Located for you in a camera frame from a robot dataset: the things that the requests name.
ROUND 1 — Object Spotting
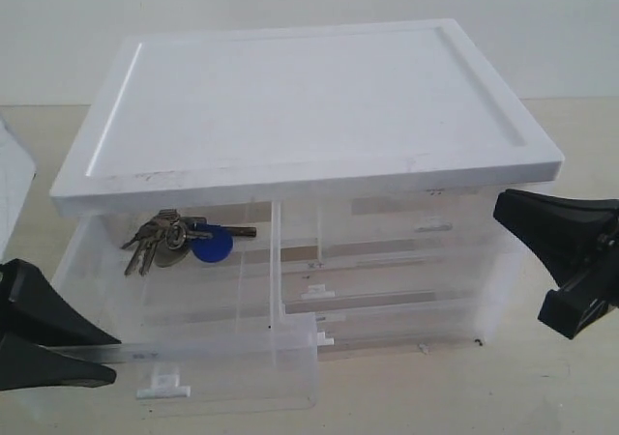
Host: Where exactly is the clear bottom drawer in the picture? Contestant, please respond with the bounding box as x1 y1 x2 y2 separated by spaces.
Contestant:
286 293 487 356

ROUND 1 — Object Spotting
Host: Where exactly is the white clear drawer cabinet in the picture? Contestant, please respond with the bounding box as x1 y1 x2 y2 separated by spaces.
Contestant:
50 19 564 337

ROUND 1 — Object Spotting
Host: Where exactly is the key bunch with blue fob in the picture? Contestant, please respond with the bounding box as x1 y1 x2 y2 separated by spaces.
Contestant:
121 210 257 276

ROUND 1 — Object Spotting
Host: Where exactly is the clear drawer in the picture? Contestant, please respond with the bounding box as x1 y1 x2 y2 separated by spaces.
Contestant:
281 254 491 313
281 188 504 261
53 203 318 414
286 293 487 356

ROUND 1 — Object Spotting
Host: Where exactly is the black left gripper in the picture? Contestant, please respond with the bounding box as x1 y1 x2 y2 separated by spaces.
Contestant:
493 188 618 339

